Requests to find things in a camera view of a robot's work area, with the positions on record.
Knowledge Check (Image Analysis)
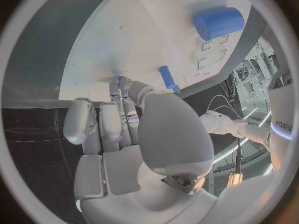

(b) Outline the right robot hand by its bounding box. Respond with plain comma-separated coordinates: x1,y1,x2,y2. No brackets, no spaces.
62,76,221,224

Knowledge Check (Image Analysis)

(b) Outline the white task board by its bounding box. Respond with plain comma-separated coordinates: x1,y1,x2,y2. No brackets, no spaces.
58,0,254,102

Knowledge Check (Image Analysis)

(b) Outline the long blue peg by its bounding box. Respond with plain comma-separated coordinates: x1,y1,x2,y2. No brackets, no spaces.
158,65,181,94

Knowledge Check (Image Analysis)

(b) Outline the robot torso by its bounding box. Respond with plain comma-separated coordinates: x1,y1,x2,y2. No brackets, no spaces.
267,69,296,173

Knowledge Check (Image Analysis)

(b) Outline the large blue cylinder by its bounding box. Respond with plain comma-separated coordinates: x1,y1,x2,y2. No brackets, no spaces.
192,6,246,41

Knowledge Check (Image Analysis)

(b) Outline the white cable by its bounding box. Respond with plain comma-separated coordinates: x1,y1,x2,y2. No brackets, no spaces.
207,94,244,120

